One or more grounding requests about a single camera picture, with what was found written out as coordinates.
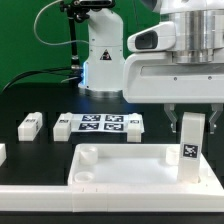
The white block at left edge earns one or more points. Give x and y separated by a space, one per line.
3 155

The black camera stand pole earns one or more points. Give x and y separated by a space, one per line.
77 12

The white marker tag plate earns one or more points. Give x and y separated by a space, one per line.
109 123

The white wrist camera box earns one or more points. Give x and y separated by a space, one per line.
157 38

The white desk top tray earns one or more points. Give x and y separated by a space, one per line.
125 163

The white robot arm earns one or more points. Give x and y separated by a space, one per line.
181 59

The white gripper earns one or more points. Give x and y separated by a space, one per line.
154 78

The white L-shaped corner fence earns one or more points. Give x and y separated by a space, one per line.
205 196

